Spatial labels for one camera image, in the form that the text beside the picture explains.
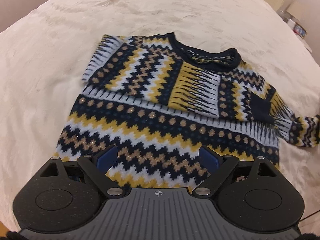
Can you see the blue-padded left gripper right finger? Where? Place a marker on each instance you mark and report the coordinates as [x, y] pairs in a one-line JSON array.
[[220, 167]]

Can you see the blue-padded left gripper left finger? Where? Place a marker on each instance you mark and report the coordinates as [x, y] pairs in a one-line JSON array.
[[96, 167]]

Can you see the navy yellow patterned knit sweater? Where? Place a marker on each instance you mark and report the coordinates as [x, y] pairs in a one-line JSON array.
[[158, 101]]

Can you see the cream textured bedspread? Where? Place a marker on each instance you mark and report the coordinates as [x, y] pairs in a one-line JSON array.
[[44, 55]]

